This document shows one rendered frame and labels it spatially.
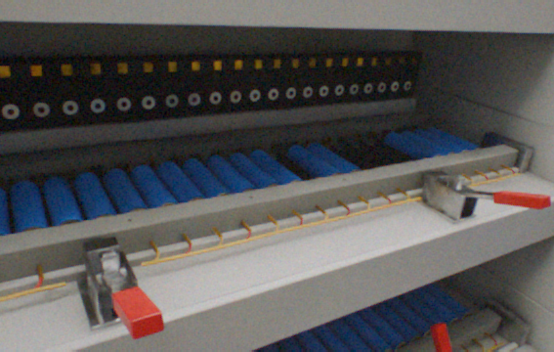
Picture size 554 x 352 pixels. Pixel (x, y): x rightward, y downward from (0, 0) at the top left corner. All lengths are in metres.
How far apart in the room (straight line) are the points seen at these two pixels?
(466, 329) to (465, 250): 0.16
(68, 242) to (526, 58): 0.45
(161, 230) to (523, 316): 0.43
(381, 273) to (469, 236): 0.09
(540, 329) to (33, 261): 0.49
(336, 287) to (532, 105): 0.31
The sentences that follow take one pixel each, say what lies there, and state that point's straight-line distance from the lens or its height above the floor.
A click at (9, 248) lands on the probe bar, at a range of 0.27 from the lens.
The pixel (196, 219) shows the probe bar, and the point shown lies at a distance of 0.29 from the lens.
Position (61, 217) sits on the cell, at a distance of 0.30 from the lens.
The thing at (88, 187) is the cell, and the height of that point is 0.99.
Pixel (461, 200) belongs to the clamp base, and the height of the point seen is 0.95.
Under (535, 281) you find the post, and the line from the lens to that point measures 0.57.
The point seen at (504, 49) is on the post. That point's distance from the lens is 0.55.
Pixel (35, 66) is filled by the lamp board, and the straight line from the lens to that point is 0.38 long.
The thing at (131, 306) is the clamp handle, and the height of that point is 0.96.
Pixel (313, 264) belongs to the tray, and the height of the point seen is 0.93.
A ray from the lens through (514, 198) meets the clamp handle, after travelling 0.35.
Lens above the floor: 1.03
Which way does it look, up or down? 9 degrees down
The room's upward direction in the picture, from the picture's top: 5 degrees counter-clockwise
